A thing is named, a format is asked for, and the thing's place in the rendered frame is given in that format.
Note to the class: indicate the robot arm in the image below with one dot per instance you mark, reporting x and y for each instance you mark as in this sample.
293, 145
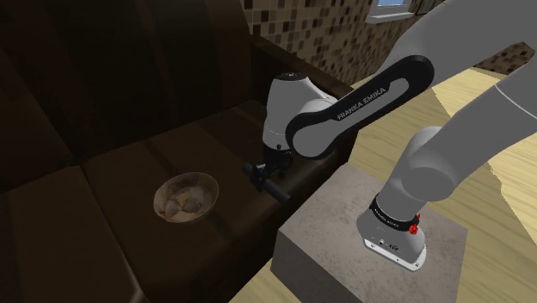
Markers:
461, 134

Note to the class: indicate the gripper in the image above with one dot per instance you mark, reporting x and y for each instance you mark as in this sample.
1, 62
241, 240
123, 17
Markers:
278, 159

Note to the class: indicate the beige patterned bowl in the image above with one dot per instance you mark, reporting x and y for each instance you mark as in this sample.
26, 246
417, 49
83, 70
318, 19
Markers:
186, 198

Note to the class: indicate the dark brown sofa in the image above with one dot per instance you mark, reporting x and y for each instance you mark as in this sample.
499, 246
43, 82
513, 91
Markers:
84, 235

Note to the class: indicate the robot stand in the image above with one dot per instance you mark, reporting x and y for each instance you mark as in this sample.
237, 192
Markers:
331, 243

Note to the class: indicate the window with white sill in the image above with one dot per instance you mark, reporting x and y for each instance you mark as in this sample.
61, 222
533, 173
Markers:
388, 12

